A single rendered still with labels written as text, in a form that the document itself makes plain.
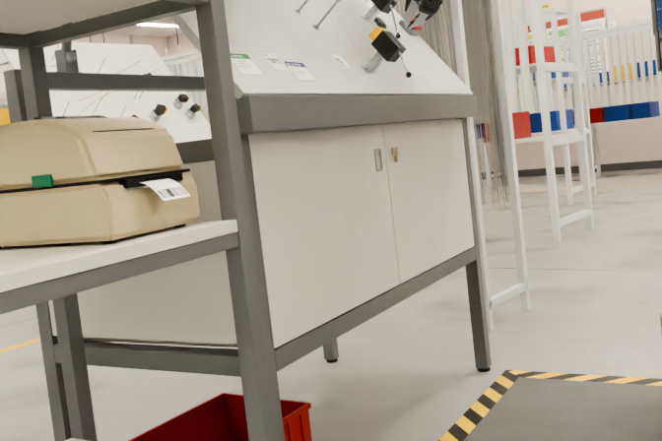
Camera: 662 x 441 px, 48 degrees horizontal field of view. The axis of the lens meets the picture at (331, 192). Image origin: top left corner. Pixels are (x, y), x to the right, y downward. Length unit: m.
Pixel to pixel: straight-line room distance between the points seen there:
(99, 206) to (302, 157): 0.54
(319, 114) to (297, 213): 0.20
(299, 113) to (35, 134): 0.51
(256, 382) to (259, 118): 0.45
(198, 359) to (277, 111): 0.49
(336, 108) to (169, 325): 0.55
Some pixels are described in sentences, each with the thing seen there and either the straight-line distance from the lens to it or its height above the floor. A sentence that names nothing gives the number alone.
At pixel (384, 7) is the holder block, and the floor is 1.12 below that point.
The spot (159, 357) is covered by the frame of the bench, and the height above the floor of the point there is 0.39.
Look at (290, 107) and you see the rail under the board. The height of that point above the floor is 0.84.
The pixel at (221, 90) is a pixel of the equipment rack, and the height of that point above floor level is 0.87.
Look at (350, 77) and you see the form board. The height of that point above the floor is 0.91.
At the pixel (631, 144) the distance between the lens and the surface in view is 10.44.
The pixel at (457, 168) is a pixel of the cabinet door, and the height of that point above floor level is 0.65.
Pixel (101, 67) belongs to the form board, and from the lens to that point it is 5.39.
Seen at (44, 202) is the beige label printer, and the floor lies 0.73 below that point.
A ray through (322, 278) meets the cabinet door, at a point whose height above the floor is 0.49.
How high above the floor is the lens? 0.77
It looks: 4 degrees down
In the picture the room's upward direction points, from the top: 6 degrees counter-clockwise
